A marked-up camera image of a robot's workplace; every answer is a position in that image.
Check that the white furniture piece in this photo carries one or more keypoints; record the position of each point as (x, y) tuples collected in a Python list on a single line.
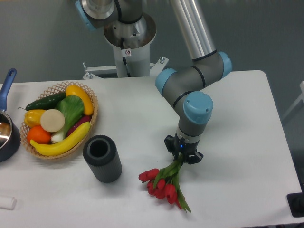
[(294, 107)]

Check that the white cylinder object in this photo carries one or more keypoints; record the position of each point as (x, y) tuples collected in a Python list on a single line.
[(7, 202)]

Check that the white metal base frame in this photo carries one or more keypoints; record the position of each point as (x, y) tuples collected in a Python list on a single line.
[(111, 71)]

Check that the orange fruit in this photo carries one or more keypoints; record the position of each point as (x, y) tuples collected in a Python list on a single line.
[(39, 135)]

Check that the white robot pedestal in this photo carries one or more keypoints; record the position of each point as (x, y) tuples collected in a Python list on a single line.
[(131, 45)]

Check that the red tulip bouquet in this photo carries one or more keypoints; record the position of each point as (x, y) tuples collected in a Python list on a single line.
[(164, 183)]

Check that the blue handled saucepan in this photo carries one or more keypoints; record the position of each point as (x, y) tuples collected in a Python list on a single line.
[(9, 133)]

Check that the dark grey ribbed vase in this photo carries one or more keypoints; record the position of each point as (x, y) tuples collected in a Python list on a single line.
[(101, 155)]

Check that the green cucumber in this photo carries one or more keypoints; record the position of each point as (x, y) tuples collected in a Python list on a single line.
[(45, 103)]

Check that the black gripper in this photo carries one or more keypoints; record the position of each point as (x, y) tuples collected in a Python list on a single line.
[(176, 145)]

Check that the yellow banana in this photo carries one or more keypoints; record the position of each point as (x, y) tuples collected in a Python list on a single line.
[(65, 145)]

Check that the yellow squash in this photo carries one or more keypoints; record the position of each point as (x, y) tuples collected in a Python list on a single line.
[(81, 93)]

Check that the yellow bell pepper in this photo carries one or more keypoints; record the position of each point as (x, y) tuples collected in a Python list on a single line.
[(32, 117)]

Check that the green leafy bok choy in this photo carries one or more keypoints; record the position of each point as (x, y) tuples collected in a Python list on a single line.
[(72, 107)]

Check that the beige round disc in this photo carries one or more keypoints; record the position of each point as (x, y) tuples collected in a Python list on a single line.
[(52, 120)]

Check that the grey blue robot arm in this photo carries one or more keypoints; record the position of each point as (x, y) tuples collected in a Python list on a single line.
[(182, 90)]

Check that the purple eggplant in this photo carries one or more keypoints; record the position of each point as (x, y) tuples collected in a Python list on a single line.
[(82, 120)]

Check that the black device at edge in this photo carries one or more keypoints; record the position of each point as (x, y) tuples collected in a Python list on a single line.
[(296, 204)]

